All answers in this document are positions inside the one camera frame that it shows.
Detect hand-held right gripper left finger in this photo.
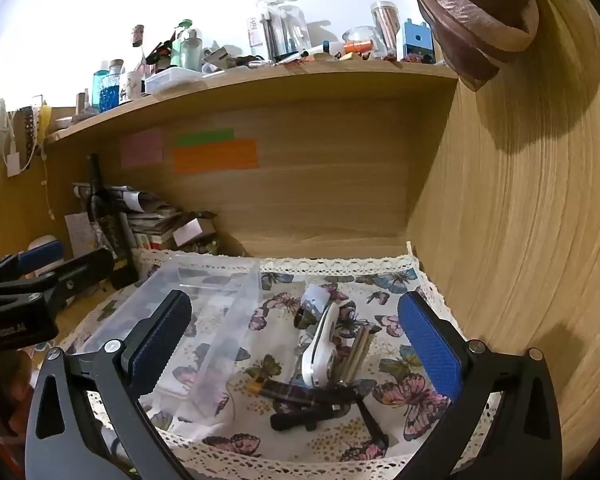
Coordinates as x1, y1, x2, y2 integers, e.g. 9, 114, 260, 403
25, 289, 193, 480

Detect white pocket tool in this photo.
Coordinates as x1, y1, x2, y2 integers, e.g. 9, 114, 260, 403
300, 302, 342, 389

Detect stack of books and papers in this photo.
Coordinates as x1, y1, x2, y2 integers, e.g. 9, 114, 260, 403
122, 204, 221, 257

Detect rolled magazines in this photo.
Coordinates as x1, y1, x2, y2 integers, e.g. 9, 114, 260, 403
72, 185, 147, 214

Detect green pump bottle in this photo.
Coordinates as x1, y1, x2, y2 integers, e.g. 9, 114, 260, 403
171, 20, 204, 72

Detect butterfly print lace cloth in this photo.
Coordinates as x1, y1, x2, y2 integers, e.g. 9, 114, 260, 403
55, 247, 506, 471

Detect black lace ribbon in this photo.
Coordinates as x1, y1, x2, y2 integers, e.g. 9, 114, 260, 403
20, 106, 37, 172

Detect wooden shelf unit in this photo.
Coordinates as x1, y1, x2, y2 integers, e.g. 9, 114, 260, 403
42, 0, 600, 480

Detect clear blister packaging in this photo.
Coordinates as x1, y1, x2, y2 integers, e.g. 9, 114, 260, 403
252, 0, 312, 62

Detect dark wine bottle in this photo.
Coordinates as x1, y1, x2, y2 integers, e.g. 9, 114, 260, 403
85, 154, 140, 287

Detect blue liquid bottle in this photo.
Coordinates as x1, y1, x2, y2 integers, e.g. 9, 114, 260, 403
92, 60, 124, 112

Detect clear jar of sticks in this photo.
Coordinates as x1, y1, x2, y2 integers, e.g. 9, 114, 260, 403
370, 1, 402, 59

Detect white marker pen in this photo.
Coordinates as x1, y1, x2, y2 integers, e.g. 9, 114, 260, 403
300, 42, 342, 59

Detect pink sticky note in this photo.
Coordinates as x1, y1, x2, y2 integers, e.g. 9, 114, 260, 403
121, 129, 165, 168

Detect thin black tool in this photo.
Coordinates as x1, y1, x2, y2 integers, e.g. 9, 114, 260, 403
354, 394, 389, 454

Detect black stick with yellow end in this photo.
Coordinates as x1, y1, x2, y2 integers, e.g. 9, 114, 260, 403
247, 375, 341, 408

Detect brown pleated scarf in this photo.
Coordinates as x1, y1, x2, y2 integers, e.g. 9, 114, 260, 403
405, 0, 541, 93

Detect white handwritten note sheet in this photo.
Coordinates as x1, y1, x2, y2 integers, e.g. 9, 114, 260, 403
64, 212, 99, 257

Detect silver metal tube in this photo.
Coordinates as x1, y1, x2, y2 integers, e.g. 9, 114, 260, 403
337, 327, 377, 386

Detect cream round bottle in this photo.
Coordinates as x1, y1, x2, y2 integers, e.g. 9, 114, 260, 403
27, 234, 63, 277

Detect clear lidded container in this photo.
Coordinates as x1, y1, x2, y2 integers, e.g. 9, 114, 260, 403
145, 67, 206, 96

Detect yellow hanging ornament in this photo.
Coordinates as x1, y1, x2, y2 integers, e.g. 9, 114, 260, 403
36, 104, 52, 147

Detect blue pencil sharpener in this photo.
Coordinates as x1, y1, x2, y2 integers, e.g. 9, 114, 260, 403
402, 20, 434, 64

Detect green sticky note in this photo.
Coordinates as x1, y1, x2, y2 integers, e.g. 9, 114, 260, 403
176, 130, 235, 148

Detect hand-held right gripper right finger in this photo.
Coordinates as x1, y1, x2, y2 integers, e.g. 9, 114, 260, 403
397, 290, 578, 480

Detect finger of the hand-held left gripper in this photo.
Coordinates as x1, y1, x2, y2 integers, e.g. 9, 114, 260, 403
0, 249, 115, 311
0, 240, 65, 288

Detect glass jar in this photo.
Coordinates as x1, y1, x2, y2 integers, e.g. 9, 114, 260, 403
342, 26, 377, 57

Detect black marker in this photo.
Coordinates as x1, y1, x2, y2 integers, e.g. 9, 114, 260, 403
270, 404, 342, 433

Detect clear plastic box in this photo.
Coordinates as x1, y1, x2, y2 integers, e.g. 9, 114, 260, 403
75, 254, 262, 421

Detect orange sticky note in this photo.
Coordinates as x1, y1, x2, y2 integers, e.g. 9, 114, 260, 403
172, 139, 258, 176

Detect white mug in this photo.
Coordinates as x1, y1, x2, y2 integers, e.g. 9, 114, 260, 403
122, 71, 147, 104

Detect pale pink paper pad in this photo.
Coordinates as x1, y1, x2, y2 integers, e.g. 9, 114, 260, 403
172, 220, 204, 247

